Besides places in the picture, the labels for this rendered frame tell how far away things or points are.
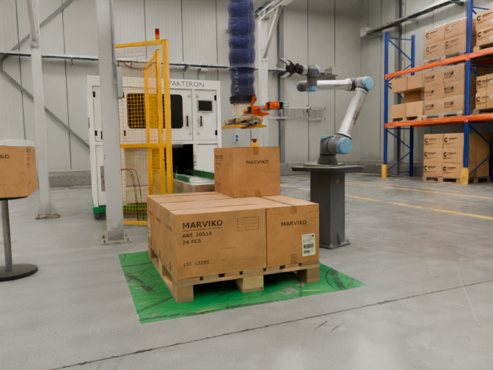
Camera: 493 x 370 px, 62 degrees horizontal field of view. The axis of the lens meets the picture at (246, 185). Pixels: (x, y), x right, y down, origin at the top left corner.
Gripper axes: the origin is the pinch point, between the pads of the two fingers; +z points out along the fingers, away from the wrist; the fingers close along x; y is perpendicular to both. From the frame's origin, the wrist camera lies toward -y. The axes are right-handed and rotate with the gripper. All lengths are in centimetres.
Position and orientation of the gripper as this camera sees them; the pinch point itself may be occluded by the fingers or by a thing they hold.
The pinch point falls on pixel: (279, 67)
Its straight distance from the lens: 346.6
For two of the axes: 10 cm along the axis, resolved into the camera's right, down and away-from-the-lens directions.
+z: -9.3, 0.5, -3.7
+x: -0.2, -10.0, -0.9
